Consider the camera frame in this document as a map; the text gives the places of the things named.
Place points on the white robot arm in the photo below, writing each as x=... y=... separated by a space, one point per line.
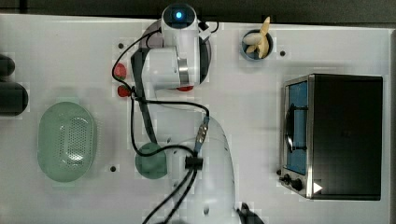
x=189 y=146

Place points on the green mug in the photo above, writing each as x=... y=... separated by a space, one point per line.
x=150 y=163

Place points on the dark red strawberry toy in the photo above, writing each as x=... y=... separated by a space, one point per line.
x=123 y=91

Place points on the blue cup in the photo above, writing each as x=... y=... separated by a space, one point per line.
x=254 y=56

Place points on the green perforated colander basket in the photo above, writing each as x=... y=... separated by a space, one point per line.
x=66 y=142

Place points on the black toaster oven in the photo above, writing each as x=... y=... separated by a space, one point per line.
x=332 y=132

